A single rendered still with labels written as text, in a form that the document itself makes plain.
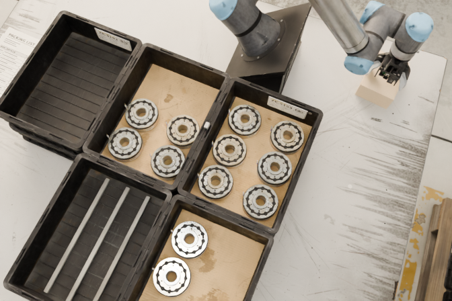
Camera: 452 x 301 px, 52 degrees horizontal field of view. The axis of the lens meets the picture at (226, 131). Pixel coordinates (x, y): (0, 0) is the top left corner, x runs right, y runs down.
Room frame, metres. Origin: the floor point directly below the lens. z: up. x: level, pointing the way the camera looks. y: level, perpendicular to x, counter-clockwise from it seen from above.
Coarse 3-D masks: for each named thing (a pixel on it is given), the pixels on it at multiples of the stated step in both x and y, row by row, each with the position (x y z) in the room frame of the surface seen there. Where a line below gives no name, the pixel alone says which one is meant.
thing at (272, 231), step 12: (228, 84) 0.66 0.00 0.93; (252, 84) 0.66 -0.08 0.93; (276, 96) 0.62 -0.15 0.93; (216, 108) 0.58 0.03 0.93; (312, 108) 0.59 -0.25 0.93; (204, 132) 0.50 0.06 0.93; (312, 132) 0.51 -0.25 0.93; (192, 156) 0.43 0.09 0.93; (300, 168) 0.40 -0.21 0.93; (180, 192) 0.32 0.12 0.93; (288, 192) 0.33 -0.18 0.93; (204, 204) 0.29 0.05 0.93; (216, 204) 0.29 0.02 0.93; (288, 204) 0.30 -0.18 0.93; (240, 216) 0.26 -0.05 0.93; (264, 228) 0.23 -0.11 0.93; (276, 228) 0.23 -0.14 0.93
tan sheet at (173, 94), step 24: (168, 72) 0.75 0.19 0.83; (144, 96) 0.66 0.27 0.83; (168, 96) 0.66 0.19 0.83; (192, 96) 0.66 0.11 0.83; (216, 96) 0.67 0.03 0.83; (120, 120) 0.57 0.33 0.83; (168, 120) 0.58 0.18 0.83; (144, 144) 0.49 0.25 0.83; (168, 144) 0.50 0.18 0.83; (144, 168) 0.42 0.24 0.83
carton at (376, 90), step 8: (408, 64) 0.84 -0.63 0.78; (376, 72) 0.80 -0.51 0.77; (368, 80) 0.77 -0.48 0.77; (376, 80) 0.77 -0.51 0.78; (384, 80) 0.77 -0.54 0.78; (360, 88) 0.75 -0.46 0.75; (368, 88) 0.74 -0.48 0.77; (376, 88) 0.74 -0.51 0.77; (384, 88) 0.74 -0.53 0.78; (392, 88) 0.74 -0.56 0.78; (360, 96) 0.75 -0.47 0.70; (368, 96) 0.73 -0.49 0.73; (376, 96) 0.72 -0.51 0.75; (384, 96) 0.71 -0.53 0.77; (392, 96) 0.71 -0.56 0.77; (376, 104) 0.72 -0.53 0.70; (384, 104) 0.71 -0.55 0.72
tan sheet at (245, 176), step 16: (272, 112) 0.62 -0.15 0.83; (224, 128) 0.56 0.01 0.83; (304, 128) 0.56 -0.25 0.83; (256, 144) 0.50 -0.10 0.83; (304, 144) 0.51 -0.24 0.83; (208, 160) 0.45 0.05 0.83; (256, 160) 0.45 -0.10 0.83; (240, 176) 0.40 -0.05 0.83; (256, 176) 0.40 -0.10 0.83; (192, 192) 0.35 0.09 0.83; (240, 192) 0.35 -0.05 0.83; (240, 208) 0.30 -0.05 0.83; (272, 224) 0.26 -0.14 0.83
